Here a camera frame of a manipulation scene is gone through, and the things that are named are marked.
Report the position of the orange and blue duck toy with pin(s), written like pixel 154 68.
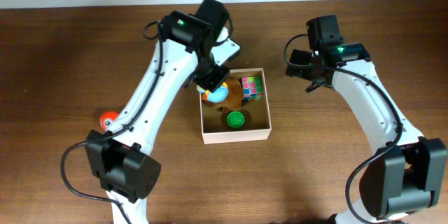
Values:
pixel 219 95

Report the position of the green round plastic toy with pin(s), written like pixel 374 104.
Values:
pixel 235 119

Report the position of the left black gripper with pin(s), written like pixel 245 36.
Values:
pixel 211 85

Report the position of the red ball with eye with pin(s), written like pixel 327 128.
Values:
pixel 107 118

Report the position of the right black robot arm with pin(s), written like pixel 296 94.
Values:
pixel 405 173

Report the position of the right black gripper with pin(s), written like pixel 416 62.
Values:
pixel 297 66

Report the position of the multicoloured puzzle cube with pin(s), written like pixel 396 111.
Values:
pixel 252 88

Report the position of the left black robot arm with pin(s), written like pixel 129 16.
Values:
pixel 189 47

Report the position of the brown plush bear toy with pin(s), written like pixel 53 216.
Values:
pixel 234 99

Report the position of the white open cardboard box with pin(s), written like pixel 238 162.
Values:
pixel 257 126

